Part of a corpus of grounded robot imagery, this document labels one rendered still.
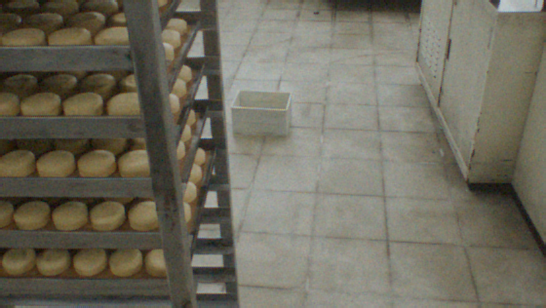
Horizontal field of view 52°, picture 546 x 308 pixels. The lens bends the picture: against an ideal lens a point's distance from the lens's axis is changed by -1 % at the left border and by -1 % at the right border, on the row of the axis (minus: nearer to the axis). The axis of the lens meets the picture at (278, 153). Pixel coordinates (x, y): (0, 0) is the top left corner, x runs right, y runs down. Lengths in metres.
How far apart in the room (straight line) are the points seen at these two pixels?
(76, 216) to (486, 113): 1.83
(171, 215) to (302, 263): 1.47
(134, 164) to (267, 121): 2.17
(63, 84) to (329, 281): 1.47
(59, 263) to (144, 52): 0.43
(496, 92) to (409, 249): 0.70
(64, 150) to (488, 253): 1.79
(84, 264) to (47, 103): 0.27
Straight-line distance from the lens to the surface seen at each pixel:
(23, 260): 0.97
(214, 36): 1.09
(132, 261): 0.90
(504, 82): 2.35
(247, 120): 2.94
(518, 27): 2.28
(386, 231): 2.34
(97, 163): 0.80
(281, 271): 2.14
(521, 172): 2.50
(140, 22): 0.62
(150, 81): 0.64
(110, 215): 0.85
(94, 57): 0.68
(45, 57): 0.70
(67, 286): 0.91
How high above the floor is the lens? 1.47
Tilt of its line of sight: 32 degrees down
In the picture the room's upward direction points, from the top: 1 degrees counter-clockwise
